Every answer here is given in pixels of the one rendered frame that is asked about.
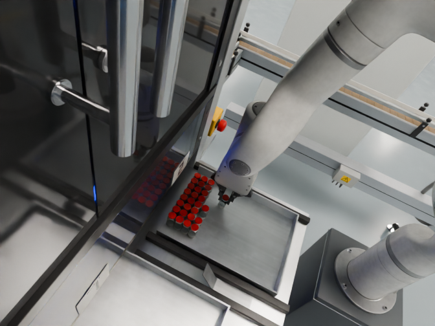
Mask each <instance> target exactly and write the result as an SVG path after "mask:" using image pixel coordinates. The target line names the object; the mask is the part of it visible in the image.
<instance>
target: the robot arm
mask: <svg viewBox="0 0 435 326"><path fill-rule="evenodd" d="M409 33H413V34H418V35H420V36H423V37H424V38H427V39H429V40H431V41H432V42H434V43H435V0H351V1H350V2H349V4H348V5H347V6H346V7H345V8H344V9H343V10H342V11H341V13H340V14H339V15H338V16H337V17H336V18H335V19H334V20H333V21H332V22H331V23H330V24H329V25H328V27H327V28H326V29H325V30H324V31H323V32H322V33H321V35H320V36H319V37H318V38H317V39H316V40H315V41H314V42H313V43H312V44H311V45H310V46H309V48H308V49H307V50H306V51H305V52H304V53H303V55H301V57H299V59H298V60H297V61H296V62H295V63H294V65H293V66H292V67H291V68H290V69H289V70H288V71H287V72H286V74H285V75H284V77H283V78H282V79H281V80H280V82H279V84H278V85H277V86H276V88H275V90H274V91H273V93H272V95H271V96H270V97H269V99H268V100H267V101H266V102H265V101H253V102H251V103H249V104H248V105H247V107H246V109H245V112H244V114H243V117H242V119H241V122H240V124H239V127H238V130H237V131H236V134H235V137H234V139H233V141H232V143H231V145H230V147H229V150H228V151H227V154H226V155H225V156H224V158H223V160H222V162H221V164H220V165H219V168H218V170H217V171H216V172H214V173H213V174H212V175H211V177H210V178H211V179H212V180H213V181H215V182H216V184H217V186H218V187H219V193H218V195H219V199H218V200H219V201H220V200H221V198H222V196H223V194H224V192H225V190H226V188H228V189H230V190H232V191H233V192H232V194H231V196H230V198H229V200H228V202H227V204H228V205H229V204H230V202H233V201H234V199H236V197H243V196H245V197H251V196H252V185H253V184H254V181H255V180H256V177H257V176H258V172H259V171H261V170H262V169H263V168H264V167H266V166H267V165H269V164H270V163H271V162H272V161H273V160H274V159H276V158H277V157H278V156H279V155H281V154H282V153H283V152H284V151H285V150H286V149H287V148H288V146H289V145H290V144H291V143H292V142H293V140H294V139H295V138H296V137H297V136H298V134H299V133H300V132H301V130H302V129H303V128H304V126H305V125H306V123H307V121H308V120H309V119H310V117H311V115H312V114H313V113H314V112H315V110H316V109H317V108H318V107H319V106H320V105H321V104H322V103H323V102H325V101H326V100H327V99H328V98H329V97H330V96H331V95H333V94H334V93H335V92H337V91H338V90H339V89H340V88H341V87H342V86H343V85H345V84H346V83H347V82H348V81H350V80H351V79H352V78H353V77H354V76H355V75H356V74H358V73H359V72H360V71H362V70H363V69H364V68H365V67H366V66H367V65H368V64H369V63H371V62H372V61H373V60H374V59H376V57H378V56H379V55H380V54H381V53H382V52H384V51H385V50H386V49H387V48H388V47H389V46H390V45H391V44H393V43H394V42H395V41H396V40H398V39H399V38H400V37H401V36H404V35H405V34H409ZM334 273H335V278H336V281H337V284H338V286H339V288H340V289H341V291H342V293H343V294H344V295H345V296H346V298H347V299H348V300H349V301H350V302H351V303H352V304H353V305H355V306H356V307H357V308H359V309H361V310H362V311H365V312H367V313H370V314H383V313H386V312H388V311H389V310H390V309H392V307H393V306H394V304H395V302H396V296H397V294H396V293H397V291H398V290H400V289H402V288H404V287H406V286H409V285H411V284H413V283H415V282H417V281H419V280H421V279H423V278H426V277H428V276H430V275H432V274H435V232H434V231H433V230H431V229H430V228H429V227H427V226H425V225H422V224H416V223H412V224H406V225H404V226H402V227H400V228H398V229H397V230H395V231H394V232H392V233H391V234H389V235H387V236H386V237H385V238H383V239H382V240H380V241H379V242H378V243H376V244H374V245H373V246H372V247H370V248H369V249H367V250H363V249H360V248H347V249H345V250H343V251H342V252H341V253H340V254H339V255H338V256H337V258H336V259H335V264H334Z"/></svg>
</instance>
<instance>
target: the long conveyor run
mask: <svg viewBox="0 0 435 326"><path fill-rule="evenodd" d="M249 26H250V23H246V27H245V28H244V30H240V33H239V36H238V39H237V42H238V41H239V43H240V44H239V46H238V47H237V48H236V49H241V50H243V52H242V55H241V58H240V62H239V64H238V65H239V66H241V67H243V68H245V69H247V70H250V71H252V72H254V73H256V74H259V75H260V76H263V77H264V78H267V79H269V80H271V81H273V82H276V83H279V82H280V80H281V79H282V78H283V77H284V75H285V74H286V72H287V71H288V70H289V69H290V68H291V67H292V66H293V65H294V63H295V62H296V61H297V60H298V59H299V57H300V56H298V55H296V54H293V53H292V52H289V51H287V50H285V49H282V48H280V47H278V46H276V45H273V44H272V43H269V42H267V41H265V40H263V39H260V38H258V37H256V36H253V35H252V34H249V33H248V31H249V28H248V27H249ZM322 104H323V105H325V106H327V107H330V108H332V109H334V110H336V111H338V112H340V113H342V114H345V115H347V116H349V117H351V118H353V119H356V120H358V121H360V122H362V123H364V124H366V125H369V126H370V127H373V128H375V129H377V130H379V131H382V132H384V133H386V134H388V135H390V136H392V137H394V138H396V139H399V140H401V141H403V142H405V143H407V144H410V145H411V146H414V147H416V148H418V149H420V150H422V151H425V152H427V153H429V154H431V155H433V156H435V117H433V116H431V115H429V114H427V113H424V110H425V109H426V108H425V107H428V106H429V103H426V102H425V103H424V106H421V107H420V108H419V109H415V108H413V107H411V106H409V105H407V104H405V103H402V102H400V101H398V100H395V99H393V98H391V97H389V96H387V95H385V94H382V93H380V92H378V91H375V90H373V89H371V88H369V87H367V86H365V85H362V84H360V83H358V82H356V81H353V80H350V81H348V82H347V83H346V84H345V85H343V86H342V87H341V88H340V89H339V90H338V91H337V92H335V93H334V94H333V95H331V96H330V97H329V98H328V99H327V100H326V101H325V102H323V103H322Z"/></svg>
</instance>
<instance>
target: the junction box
mask: <svg viewBox="0 0 435 326"><path fill-rule="evenodd" d="M360 177H361V174H360V173H358V172H356V171H354V170H352V169H350V168H348V167H346V166H343V165H342V164H341V165H340V166H339V167H338V168H337V169H336V170H335V172H334V173H333V176H332V179H333V180H335V181H337V182H339V183H341V184H343V185H345V186H347V187H349V188H352V187H353V186H354V185H355V184H356V183H357V182H358V181H359V180H360Z"/></svg>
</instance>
